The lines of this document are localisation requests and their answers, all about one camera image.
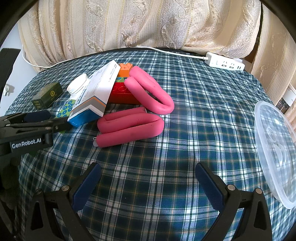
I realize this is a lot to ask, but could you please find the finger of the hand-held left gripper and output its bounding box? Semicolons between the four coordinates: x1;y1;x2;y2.
6;120;72;135
0;110;52;126

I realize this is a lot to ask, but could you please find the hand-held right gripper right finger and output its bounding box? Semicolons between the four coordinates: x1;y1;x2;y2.
195;162;273;241

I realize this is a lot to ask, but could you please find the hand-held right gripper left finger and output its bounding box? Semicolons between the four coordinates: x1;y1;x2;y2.
24;162;102;241

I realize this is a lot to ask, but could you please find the dark green box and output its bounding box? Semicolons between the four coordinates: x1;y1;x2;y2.
31;82;63;109

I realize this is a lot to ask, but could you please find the white plastic bottle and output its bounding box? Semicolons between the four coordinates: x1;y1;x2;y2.
67;73;90;95

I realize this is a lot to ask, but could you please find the white medicine box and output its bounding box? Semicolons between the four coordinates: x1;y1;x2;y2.
67;60;121;127

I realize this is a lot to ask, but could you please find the red building block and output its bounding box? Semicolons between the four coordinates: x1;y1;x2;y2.
107;82;141;105

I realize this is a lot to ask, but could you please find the clear plastic bowl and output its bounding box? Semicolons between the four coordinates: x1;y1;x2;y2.
254;101;296;210

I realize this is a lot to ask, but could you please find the pink foam hand grip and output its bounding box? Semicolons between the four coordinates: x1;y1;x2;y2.
96;107;165;148
124;66;175;114

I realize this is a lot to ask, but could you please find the orange building block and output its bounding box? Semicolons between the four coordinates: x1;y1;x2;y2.
117;62;134;78

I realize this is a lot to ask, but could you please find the white plug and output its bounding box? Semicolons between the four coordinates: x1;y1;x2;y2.
2;84;15;97

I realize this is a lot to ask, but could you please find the blue plaid cloth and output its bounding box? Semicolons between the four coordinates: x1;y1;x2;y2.
5;47;281;241

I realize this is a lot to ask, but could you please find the black panel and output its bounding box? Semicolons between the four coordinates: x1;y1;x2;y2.
0;48;21;105

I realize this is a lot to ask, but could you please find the white power strip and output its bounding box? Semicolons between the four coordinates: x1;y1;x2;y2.
205;52;245;72

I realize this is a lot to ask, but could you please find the beige patterned curtain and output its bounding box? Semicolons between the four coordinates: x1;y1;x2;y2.
18;0;262;68
251;5;296;106

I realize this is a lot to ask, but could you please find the white power cable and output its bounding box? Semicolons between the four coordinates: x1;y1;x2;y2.
21;44;208;70

